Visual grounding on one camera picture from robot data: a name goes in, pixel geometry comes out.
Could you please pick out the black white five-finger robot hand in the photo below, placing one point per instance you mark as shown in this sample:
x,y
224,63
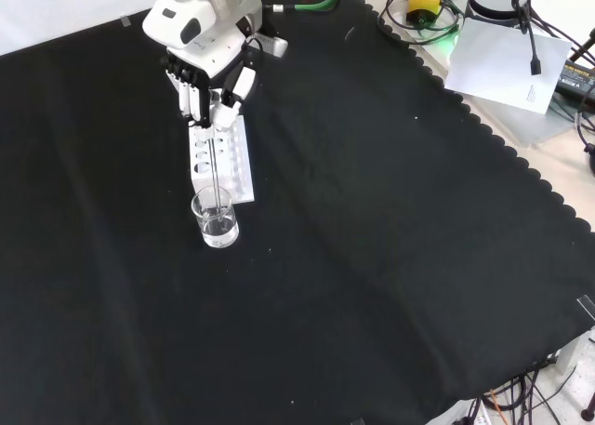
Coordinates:
x,y
211,64

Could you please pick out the clear glass rod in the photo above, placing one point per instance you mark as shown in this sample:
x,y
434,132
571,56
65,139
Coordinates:
x,y
215,174

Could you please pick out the white test tube rack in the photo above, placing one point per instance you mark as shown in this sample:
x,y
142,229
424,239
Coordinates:
x,y
238,164

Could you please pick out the small clear tape strip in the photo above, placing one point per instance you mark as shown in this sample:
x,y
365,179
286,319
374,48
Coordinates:
x,y
125,21

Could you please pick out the small glass beaker with water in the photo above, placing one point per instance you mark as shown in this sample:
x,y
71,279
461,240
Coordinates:
x,y
220,233

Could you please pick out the yellow stop button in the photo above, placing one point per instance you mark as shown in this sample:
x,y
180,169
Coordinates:
x,y
423,4

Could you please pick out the black bench cloth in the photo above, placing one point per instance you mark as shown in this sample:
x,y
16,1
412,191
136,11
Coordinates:
x,y
325,257

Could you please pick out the white paper sheet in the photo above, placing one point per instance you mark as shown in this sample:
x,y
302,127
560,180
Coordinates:
x,y
493,67

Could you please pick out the pale grey board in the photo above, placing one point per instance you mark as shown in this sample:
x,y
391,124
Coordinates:
x,y
534,127

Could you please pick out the black power adapter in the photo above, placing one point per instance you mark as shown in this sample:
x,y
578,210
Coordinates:
x,y
578,78

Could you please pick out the black tripod leg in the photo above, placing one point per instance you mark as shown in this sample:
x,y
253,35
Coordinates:
x,y
583,48

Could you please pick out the black tripod foot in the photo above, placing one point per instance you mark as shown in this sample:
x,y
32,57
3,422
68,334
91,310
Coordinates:
x,y
591,160

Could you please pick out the white power strip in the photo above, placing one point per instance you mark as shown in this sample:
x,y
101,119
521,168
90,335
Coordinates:
x,y
479,413

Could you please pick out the large clear tape strip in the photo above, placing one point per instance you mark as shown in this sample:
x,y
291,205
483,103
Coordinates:
x,y
586,309

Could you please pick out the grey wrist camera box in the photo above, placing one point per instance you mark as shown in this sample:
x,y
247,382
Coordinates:
x,y
274,46

